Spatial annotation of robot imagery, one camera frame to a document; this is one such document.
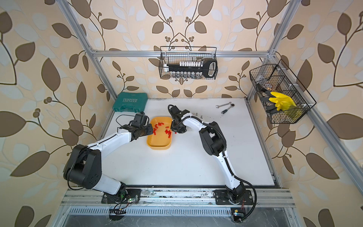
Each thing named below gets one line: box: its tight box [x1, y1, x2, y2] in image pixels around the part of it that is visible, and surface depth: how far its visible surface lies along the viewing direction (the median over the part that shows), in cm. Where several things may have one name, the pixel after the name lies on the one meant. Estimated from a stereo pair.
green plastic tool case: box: [112, 91, 148, 113], surface depth 115 cm
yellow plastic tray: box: [146, 116, 173, 150], surface depth 101 cm
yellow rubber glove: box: [268, 91, 297, 112], surface depth 68 cm
